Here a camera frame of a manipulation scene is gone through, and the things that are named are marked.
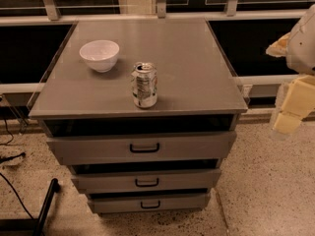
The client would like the black floor cable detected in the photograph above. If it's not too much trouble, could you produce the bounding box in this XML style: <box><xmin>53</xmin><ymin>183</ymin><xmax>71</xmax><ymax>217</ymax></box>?
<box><xmin>0</xmin><ymin>172</ymin><xmax>34</xmax><ymax>220</ymax></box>

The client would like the grey top drawer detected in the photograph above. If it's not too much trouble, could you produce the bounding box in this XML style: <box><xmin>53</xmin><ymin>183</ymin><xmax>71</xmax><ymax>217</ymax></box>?
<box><xmin>47</xmin><ymin>131</ymin><xmax>236</xmax><ymax>165</ymax></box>

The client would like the black metal stand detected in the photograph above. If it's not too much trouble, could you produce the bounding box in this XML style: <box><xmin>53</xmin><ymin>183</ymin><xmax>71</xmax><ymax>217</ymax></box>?
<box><xmin>0</xmin><ymin>178</ymin><xmax>60</xmax><ymax>236</ymax></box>

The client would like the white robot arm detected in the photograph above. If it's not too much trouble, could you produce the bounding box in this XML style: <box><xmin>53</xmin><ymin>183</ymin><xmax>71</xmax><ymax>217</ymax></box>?
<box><xmin>266</xmin><ymin>5</ymin><xmax>315</xmax><ymax>140</ymax></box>

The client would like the grey bottom drawer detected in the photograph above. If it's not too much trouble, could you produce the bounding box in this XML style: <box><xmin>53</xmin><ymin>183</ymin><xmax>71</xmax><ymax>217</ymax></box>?
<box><xmin>88</xmin><ymin>193</ymin><xmax>210</xmax><ymax>213</ymax></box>

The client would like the grey drawer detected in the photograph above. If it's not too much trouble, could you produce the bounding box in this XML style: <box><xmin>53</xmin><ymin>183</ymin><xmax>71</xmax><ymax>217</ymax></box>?
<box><xmin>47</xmin><ymin>131</ymin><xmax>236</xmax><ymax>165</ymax></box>
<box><xmin>72</xmin><ymin>169</ymin><xmax>221</xmax><ymax>194</ymax></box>
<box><xmin>88</xmin><ymin>193</ymin><xmax>210</xmax><ymax>213</ymax></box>

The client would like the metal window railing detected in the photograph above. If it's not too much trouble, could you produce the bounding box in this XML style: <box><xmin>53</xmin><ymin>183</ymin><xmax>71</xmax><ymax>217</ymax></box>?
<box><xmin>0</xmin><ymin>0</ymin><xmax>315</xmax><ymax>123</ymax></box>

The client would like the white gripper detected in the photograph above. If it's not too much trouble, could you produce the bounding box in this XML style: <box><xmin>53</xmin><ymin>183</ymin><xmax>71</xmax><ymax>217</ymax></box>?
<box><xmin>266</xmin><ymin>32</ymin><xmax>315</xmax><ymax>135</ymax></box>

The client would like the grey middle drawer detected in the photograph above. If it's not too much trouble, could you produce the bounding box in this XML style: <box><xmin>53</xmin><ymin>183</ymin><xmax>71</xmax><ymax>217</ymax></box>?
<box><xmin>72</xmin><ymin>169</ymin><xmax>221</xmax><ymax>194</ymax></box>

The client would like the white ceramic bowl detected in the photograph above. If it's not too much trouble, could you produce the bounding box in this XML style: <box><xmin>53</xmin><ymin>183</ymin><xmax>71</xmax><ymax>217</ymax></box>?
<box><xmin>79</xmin><ymin>40</ymin><xmax>120</xmax><ymax>73</ymax></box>

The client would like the silver soda can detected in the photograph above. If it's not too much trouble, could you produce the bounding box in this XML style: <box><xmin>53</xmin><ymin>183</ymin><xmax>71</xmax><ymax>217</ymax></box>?
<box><xmin>131</xmin><ymin>62</ymin><xmax>158</xmax><ymax>108</ymax></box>

